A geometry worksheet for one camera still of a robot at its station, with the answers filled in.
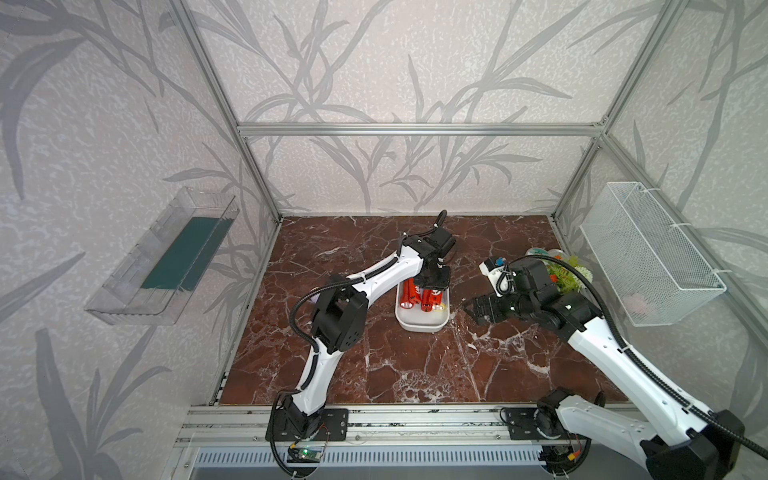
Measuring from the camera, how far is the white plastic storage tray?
34.4 inches

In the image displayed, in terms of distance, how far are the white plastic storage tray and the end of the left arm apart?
3.4 inches

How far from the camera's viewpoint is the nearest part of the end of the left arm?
68 cm
